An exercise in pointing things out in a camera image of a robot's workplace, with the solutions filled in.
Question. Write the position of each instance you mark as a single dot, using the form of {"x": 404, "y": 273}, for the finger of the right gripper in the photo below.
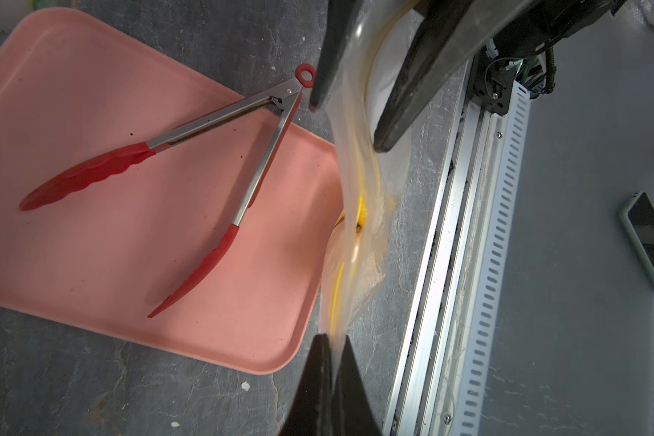
{"x": 341, "y": 21}
{"x": 451, "y": 33}

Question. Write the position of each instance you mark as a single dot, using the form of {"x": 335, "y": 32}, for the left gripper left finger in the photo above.
{"x": 311, "y": 411}

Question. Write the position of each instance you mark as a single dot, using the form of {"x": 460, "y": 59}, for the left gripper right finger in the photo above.
{"x": 351, "y": 411}

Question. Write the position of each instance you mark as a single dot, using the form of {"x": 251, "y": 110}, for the red kitchen tongs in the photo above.
{"x": 208, "y": 171}

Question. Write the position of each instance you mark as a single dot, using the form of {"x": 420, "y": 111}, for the clear resealable bag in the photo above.
{"x": 373, "y": 184}

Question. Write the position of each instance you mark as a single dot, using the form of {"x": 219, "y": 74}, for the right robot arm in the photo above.
{"x": 533, "y": 33}

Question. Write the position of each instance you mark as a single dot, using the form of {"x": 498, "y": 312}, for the smartphone outside workspace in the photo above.
{"x": 637, "y": 218}

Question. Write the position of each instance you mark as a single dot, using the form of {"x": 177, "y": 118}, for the pink tray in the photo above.
{"x": 71, "y": 87}

